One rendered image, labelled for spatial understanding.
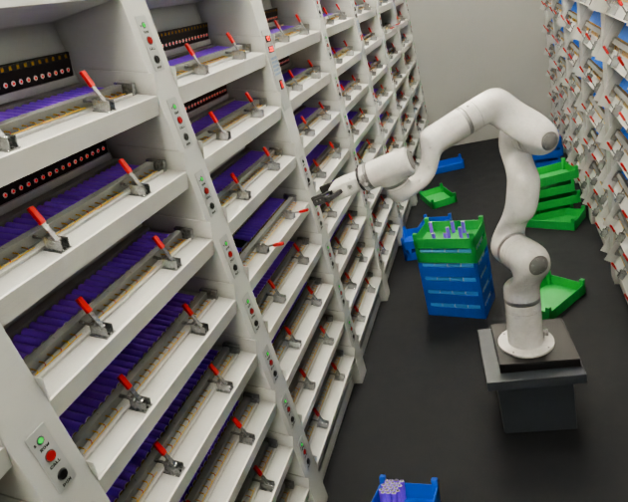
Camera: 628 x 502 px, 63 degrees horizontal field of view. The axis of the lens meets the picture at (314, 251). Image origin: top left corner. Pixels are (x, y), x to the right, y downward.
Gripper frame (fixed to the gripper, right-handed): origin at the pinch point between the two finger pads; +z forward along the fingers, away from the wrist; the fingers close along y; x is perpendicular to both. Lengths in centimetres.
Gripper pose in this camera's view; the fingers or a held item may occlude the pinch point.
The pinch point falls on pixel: (319, 195)
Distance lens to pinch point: 167.1
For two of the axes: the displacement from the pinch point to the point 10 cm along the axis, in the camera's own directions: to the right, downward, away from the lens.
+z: -8.5, 2.9, 4.5
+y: 2.9, -4.6, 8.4
